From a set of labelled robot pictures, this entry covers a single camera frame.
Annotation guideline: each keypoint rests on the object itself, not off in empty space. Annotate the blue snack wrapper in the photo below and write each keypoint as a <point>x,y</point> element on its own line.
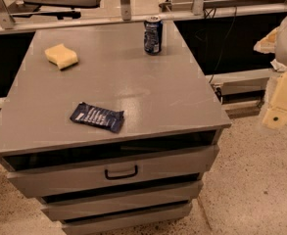
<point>98,117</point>

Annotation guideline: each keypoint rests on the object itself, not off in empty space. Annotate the metal frame rail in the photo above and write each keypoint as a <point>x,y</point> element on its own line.
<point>133,11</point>

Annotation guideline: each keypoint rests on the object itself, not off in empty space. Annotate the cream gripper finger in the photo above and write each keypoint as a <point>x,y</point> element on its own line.
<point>274,119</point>
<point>267,44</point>

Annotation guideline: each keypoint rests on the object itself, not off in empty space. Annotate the top grey drawer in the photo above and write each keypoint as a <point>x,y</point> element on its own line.
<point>68,178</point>

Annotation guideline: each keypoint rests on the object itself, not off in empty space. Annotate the grey drawer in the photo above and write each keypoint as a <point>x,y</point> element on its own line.
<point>117,221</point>
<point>123,201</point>
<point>68,178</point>

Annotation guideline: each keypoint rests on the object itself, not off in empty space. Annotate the bottom grey drawer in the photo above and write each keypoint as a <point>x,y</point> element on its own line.
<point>117,221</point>

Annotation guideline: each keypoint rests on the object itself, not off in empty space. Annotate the black drawer handle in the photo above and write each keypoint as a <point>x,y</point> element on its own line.
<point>121,174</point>

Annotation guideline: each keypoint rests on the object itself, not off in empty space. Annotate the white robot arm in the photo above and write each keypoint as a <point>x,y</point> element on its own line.
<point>280,50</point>

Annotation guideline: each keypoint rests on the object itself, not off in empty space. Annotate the blue pepsi can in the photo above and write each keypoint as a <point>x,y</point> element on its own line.
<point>153,35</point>

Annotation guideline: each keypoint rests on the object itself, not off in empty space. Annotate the grey drawer cabinet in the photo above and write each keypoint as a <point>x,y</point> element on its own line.
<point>167,102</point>

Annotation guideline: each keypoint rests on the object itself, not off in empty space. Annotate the middle grey drawer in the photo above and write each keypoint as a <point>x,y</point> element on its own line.
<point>123,201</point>

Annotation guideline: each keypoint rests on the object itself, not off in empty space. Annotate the yellow sponge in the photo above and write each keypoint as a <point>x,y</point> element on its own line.
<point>61,56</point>

